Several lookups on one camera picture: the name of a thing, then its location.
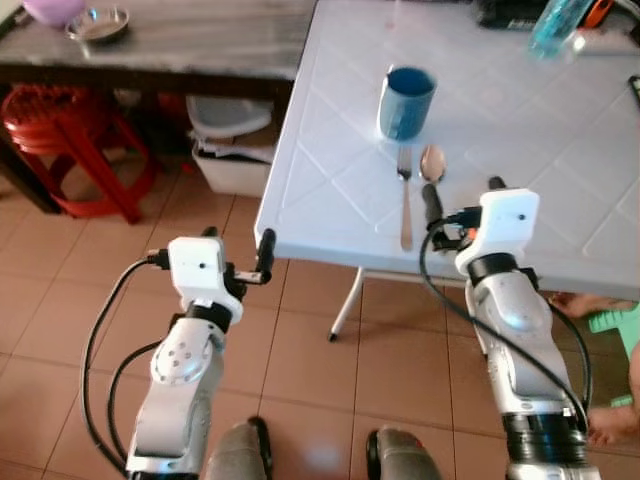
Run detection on purple plastic bowl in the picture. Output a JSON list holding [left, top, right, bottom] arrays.
[[21, 0, 89, 29]]

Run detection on grey robot leg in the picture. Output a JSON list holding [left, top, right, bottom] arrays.
[[364, 427, 447, 480], [204, 416, 274, 480]]

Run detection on shiny metal bowl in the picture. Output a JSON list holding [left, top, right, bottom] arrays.
[[65, 7, 132, 46]]

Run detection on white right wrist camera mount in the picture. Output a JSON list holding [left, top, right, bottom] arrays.
[[454, 188, 542, 282]]

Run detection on white plastic folding table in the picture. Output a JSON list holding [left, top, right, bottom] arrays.
[[254, 0, 640, 343]]

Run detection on blue plastic cup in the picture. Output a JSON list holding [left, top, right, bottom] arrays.
[[377, 65, 439, 143]]

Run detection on blue clear water bottle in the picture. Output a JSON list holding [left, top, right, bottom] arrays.
[[527, 0, 593, 60]]

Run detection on red plastic stool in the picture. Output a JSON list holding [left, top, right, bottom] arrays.
[[0, 84, 158, 224]]

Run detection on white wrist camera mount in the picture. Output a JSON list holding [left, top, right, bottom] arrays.
[[167, 237, 245, 322], [454, 188, 542, 282]]

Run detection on grey left robot leg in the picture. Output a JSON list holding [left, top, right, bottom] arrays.
[[204, 416, 274, 480]]

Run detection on grey right robot leg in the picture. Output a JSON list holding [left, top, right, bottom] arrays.
[[364, 427, 447, 480]]

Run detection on black and orange device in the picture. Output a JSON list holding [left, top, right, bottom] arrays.
[[474, 0, 617, 32]]

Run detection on person's bare foot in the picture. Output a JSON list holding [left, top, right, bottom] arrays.
[[548, 291, 607, 321], [584, 403, 640, 447]]

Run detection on metal fork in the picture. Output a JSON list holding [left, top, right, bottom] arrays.
[[396, 145, 415, 253]]

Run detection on metal spoon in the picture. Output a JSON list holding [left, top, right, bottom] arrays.
[[418, 144, 448, 187]]

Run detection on long black left arm cable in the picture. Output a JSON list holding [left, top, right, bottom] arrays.
[[81, 252, 173, 475]]

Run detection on grey wooden table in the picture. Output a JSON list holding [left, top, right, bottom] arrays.
[[0, 0, 319, 216]]

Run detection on short black left arm cable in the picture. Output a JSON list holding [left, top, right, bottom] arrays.
[[106, 338, 166, 463]]

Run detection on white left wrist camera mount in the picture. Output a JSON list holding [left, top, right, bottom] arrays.
[[167, 237, 245, 322]]

